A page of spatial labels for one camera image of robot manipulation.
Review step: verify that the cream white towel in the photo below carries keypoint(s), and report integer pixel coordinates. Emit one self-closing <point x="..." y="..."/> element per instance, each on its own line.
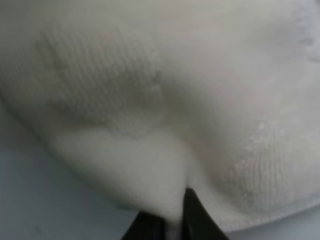
<point x="145" y="98"/>

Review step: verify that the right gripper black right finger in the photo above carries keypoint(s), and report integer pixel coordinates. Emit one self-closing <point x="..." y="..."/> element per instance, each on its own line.
<point x="196" y="222"/>

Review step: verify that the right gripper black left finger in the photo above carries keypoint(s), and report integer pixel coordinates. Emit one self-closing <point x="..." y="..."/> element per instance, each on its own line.
<point x="148" y="227"/>

